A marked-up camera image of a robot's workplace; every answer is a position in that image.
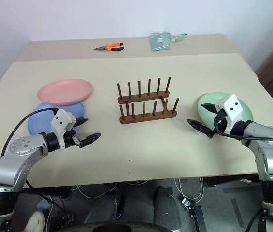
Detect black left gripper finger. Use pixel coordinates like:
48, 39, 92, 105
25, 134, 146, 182
78, 132, 102, 148
74, 117, 89, 128

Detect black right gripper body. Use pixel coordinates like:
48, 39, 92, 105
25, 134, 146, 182
208, 110, 228, 139

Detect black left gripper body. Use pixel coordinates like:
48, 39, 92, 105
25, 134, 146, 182
62, 130, 82, 149

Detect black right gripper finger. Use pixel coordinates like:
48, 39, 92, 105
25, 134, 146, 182
186, 118, 212, 138
201, 103, 218, 114

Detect wooden dish rack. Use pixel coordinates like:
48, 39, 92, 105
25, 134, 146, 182
116, 76, 180, 125

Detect green plate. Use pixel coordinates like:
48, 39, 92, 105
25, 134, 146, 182
197, 91, 254, 132

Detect pink plate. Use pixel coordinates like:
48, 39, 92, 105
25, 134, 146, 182
36, 78, 94, 106

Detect blue plate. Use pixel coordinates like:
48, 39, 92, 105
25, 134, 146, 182
27, 101, 87, 137

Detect dark rounded shape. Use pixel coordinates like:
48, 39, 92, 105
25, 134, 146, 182
84, 190, 123, 224
153, 186, 183, 229

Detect pale green plastic packet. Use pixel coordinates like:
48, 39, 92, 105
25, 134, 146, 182
148, 31, 187, 52

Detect white wheel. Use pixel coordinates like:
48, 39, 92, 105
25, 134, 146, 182
26, 209, 46, 232

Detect wide dark rounded rim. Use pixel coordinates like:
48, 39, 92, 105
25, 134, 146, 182
72, 220, 183, 232

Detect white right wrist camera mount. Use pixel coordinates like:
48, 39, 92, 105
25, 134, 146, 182
215, 94, 245, 135

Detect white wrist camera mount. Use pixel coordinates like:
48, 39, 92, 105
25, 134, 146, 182
51, 108, 77, 144
215, 94, 245, 135

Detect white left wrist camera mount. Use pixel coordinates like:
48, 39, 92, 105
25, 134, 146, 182
51, 108, 77, 144

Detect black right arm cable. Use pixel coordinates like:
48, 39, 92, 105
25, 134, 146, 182
213, 116, 273, 145

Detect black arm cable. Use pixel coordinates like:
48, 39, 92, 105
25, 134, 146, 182
213, 116, 273, 145
1, 108, 60, 159

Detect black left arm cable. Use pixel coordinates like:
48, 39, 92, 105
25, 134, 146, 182
1, 108, 60, 159

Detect black table frame bar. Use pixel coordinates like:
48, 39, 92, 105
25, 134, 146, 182
20, 186, 71, 198

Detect white floor cable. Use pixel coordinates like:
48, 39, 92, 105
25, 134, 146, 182
68, 177, 204, 206

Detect orange handled pliers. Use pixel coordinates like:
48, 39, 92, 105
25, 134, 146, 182
93, 42, 125, 52

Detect black upright post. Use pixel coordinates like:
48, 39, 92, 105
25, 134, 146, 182
186, 204, 206, 232

